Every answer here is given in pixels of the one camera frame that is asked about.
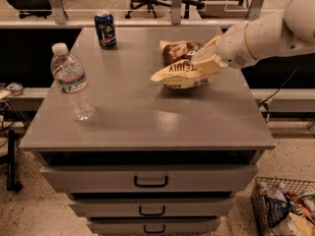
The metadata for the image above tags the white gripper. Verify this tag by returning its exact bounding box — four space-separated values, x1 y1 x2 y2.
191 24 257 75

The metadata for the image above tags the brown chip bag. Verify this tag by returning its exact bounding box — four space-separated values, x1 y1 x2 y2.
151 40 221 89

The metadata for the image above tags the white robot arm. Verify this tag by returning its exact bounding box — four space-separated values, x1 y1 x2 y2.
191 0 315 69

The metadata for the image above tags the clear plastic water bottle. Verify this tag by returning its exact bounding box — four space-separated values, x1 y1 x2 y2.
50 42 95 122

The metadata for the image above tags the dark blue snack bag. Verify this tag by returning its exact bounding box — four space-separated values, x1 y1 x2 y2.
265 198 290 228

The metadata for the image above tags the red snack bag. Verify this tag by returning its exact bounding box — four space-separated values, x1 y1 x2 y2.
284 192 315 222

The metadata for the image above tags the yellow snack bag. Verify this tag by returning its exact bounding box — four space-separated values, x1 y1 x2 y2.
288 213 315 236

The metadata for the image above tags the black office chair centre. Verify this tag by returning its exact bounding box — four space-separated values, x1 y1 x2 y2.
125 0 205 24

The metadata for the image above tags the blue soda can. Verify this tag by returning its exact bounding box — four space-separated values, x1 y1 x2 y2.
94 11 117 48

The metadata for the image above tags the grey drawer cabinet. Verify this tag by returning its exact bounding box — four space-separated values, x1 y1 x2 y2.
19 26 277 236

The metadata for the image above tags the top grey drawer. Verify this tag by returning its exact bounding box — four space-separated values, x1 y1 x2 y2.
40 164 258 193

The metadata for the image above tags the grey drawer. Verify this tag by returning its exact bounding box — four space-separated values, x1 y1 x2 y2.
87 217 221 234
40 164 258 193
70 198 235 218

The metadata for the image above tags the middle grey drawer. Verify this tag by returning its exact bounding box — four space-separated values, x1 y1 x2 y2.
70 198 235 218

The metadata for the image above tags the bottom grey drawer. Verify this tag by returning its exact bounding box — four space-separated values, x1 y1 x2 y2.
87 217 221 234

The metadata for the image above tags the black metal stand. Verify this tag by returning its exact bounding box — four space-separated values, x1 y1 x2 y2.
7 130 23 192

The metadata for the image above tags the black cable right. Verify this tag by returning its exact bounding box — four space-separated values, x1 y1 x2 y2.
257 54 307 123

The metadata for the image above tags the wire mesh basket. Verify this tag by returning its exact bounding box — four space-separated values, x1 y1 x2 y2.
251 177 315 236

